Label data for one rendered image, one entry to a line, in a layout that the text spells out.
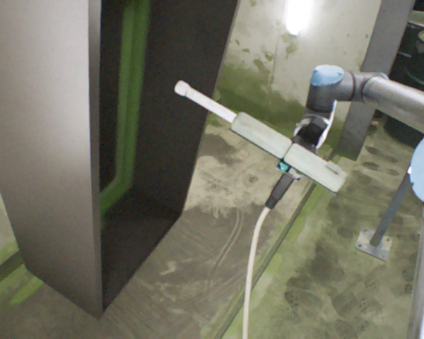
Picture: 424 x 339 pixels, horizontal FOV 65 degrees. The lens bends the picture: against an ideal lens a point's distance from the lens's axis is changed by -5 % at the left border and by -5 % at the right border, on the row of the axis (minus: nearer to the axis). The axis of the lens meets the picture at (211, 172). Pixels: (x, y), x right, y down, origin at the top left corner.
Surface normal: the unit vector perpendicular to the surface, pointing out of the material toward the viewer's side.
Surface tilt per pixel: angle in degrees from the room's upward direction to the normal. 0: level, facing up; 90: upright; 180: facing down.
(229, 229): 0
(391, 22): 90
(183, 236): 0
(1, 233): 57
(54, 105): 90
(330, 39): 90
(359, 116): 90
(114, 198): 12
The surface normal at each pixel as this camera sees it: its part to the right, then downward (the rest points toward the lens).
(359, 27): -0.54, 0.53
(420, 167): -0.99, -0.09
